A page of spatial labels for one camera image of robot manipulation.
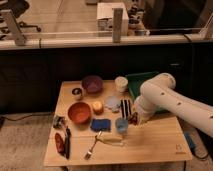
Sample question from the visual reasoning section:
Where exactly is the purple bowl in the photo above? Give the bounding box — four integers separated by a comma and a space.
82, 75, 103, 93

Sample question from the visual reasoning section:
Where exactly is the metal fork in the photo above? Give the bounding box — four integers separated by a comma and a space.
84, 131, 102, 160

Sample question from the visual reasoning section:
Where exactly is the light blue crumpled cloth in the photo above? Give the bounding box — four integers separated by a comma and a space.
105, 96, 121, 112

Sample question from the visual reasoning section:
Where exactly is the blue object beside table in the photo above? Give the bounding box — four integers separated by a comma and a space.
184, 132, 196, 150

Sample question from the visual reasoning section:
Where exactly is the white cardboard box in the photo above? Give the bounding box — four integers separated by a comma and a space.
97, 2, 128, 36

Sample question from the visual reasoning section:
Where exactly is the blue small cup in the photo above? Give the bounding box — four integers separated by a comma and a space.
115, 118, 128, 134

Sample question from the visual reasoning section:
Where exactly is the red oblong object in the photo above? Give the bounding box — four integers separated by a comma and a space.
55, 133, 64, 153

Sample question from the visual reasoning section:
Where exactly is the grey metal post left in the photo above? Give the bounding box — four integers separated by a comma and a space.
0, 9, 26, 46

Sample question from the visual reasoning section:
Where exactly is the green plastic tray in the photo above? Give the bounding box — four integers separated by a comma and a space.
125, 71, 168, 114

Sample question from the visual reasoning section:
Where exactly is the grey metal post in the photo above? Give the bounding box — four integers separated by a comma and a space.
112, 8, 123, 43
0, 9, 26, 46

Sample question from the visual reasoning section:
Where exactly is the small grey toy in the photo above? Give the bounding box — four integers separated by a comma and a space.
53, 115, 65, 129

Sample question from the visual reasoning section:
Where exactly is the blue sponge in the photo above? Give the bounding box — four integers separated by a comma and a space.
90, 119, 111, 132

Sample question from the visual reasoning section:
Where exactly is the red orange bowl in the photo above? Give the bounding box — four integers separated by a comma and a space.
68, 102, 91, 124

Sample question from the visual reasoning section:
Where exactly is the office chair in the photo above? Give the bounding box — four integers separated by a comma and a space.
0, 0, 41, 33

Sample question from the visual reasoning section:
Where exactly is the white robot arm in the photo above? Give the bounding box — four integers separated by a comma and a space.
134, 73, 213, 138

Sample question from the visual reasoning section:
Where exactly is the black marker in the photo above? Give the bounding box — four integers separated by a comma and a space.
65, 127, 71, 159

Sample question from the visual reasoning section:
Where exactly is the dark red grape bunch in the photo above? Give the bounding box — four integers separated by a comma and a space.
128, 112, 139, 125

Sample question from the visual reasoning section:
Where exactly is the cream handled tool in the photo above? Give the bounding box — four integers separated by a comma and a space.
98, 134, 124, 146

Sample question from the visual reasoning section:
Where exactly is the black striped item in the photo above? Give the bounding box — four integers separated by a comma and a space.
120, 99, 132, 120

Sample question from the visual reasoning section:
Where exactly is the white cup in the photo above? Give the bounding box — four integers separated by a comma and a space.
115, 76, 128, 93

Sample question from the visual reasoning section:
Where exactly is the small dark metal cup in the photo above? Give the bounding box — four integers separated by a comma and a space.
72, 88, 83, 100

